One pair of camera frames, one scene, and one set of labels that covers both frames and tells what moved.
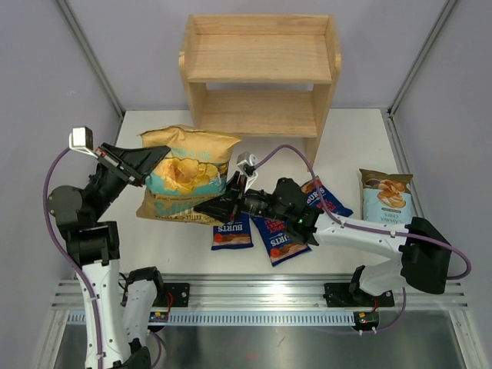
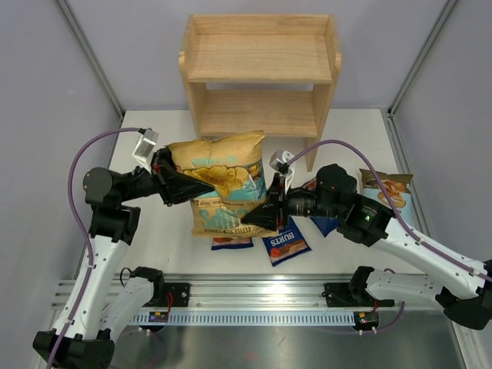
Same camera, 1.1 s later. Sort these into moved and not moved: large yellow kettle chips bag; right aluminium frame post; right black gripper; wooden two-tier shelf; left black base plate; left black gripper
Moved: large yellow kettle chips bag; left black gripper; right black gripper
Not moved: left black base plate; right aluminium frame post; wooden two-tier shelf
